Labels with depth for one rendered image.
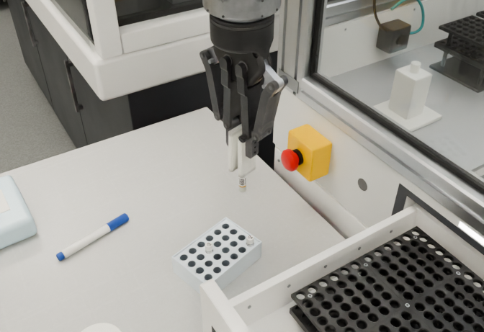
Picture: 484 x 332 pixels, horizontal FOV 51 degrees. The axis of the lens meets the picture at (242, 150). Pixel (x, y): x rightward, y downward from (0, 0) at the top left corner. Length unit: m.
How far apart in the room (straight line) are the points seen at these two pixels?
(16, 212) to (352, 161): 0.58
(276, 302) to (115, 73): 0.69
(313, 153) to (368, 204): 0.12
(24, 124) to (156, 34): 1.62
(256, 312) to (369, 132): 0.32
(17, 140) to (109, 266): 1.79
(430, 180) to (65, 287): 0.58
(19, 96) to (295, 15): 2.27
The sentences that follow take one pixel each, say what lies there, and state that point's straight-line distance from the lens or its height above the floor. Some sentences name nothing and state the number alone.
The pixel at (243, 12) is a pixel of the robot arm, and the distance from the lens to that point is 0.56.
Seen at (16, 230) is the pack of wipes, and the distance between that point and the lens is 0.96.
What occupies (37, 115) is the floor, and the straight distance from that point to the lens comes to 2.78.
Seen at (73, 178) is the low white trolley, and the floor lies 0.76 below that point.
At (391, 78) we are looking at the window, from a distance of 0.76.
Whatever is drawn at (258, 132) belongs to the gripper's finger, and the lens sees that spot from 0.64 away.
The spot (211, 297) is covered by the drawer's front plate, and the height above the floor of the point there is 0.93.
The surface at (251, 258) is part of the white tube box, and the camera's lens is 0.85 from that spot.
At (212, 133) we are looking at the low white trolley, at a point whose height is 0.76.
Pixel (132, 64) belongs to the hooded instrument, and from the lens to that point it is 1.20.
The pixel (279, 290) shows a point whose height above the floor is 0.88.
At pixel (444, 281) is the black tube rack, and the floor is 0.90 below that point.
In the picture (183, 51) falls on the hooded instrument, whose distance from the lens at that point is 1.24.
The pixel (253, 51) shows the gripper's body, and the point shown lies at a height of 1.17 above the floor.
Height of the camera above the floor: 1.43
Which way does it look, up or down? 38 degrees down
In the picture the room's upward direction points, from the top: straight up
